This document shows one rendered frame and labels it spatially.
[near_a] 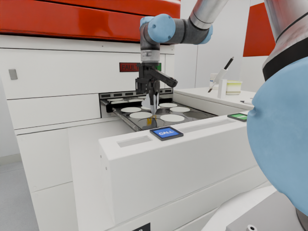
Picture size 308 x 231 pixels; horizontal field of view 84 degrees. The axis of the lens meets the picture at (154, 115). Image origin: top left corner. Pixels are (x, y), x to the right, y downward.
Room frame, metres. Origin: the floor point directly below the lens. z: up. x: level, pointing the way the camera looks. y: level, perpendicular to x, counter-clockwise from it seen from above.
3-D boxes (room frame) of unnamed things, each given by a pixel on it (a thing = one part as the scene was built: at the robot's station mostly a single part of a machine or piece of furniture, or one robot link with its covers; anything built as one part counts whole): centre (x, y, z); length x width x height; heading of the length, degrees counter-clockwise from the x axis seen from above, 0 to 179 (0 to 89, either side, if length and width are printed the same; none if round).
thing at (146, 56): (0.70, 0.02, 1.14); 0.08 x 0.08 x 0.05
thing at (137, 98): (0.95, 0.08, 0.89); 0.44 x 0.02 x 0.10; 118
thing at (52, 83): (0.88, 0.24, 1.02); 0.82 x 0.03 x 0.40; 118
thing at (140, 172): (0.42, -0.15, 0.89); 0.55 x 0.09 x 0.14; 118
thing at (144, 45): (0.70, 0.01, 1.22); 0.09 x 0.08 x 0.11; 17
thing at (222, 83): (0.79, -0.30, 1.03); 0.06 x 0.04 x 0.13; 28
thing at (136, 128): (0.68, 0.13, 0.90); 0.37 x 0.01 x 0.01; 28
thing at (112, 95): (0.95, 0.08, 0.96); 0.44 x 0.01 x 0.02; 118
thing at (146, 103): (0.69, 0.02, 0.95); 0.06 x 0.03 x 0.09; 69
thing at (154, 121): (0.77, -0.03, 0.90); 0.34 x 0.34 x 0.01; 28
